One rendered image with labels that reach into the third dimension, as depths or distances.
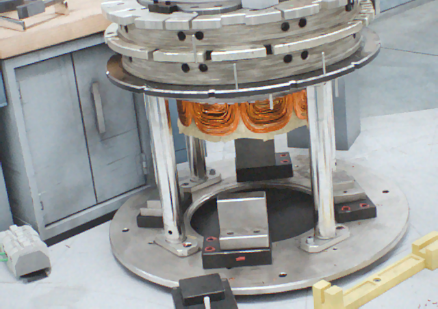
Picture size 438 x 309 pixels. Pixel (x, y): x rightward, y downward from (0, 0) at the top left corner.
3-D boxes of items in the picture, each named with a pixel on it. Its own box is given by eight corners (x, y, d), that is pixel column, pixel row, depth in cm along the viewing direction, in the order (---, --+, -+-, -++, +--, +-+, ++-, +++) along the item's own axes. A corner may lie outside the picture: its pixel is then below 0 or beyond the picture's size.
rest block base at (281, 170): (293, 177, 121) (292, 164, 120) (237, 182, 121) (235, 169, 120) (289, 163, 125) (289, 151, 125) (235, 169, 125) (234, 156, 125)
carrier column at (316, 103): (327, 247, 100) (315, 78, 93) (311, 242, 102) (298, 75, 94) (340, 239, 102) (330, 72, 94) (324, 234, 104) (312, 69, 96)
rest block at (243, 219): (222, 233, 102) (217, 193, 100) (268, 230, 102) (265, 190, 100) (220, 251, 98) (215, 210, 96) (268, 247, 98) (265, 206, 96)
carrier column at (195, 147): (199, 189, 120) (181, 45, 112) (187, 185, 122) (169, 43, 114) (212, 183, 121) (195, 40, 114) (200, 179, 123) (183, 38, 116)
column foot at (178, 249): (172, 232, 108) (171, 226, 108) (202, 249, 103) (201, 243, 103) (152, 241, 107) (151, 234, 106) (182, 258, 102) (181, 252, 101)
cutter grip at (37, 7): (22, 20, 104) (20, 7, 104) (18, 19, 105) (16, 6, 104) (46, 11, 107) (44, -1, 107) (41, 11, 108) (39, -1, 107)
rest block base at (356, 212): (338, 223, 106) (337, 212, 105) (321, 197, 113) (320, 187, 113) (377, 217, 106) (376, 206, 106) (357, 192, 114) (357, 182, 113)
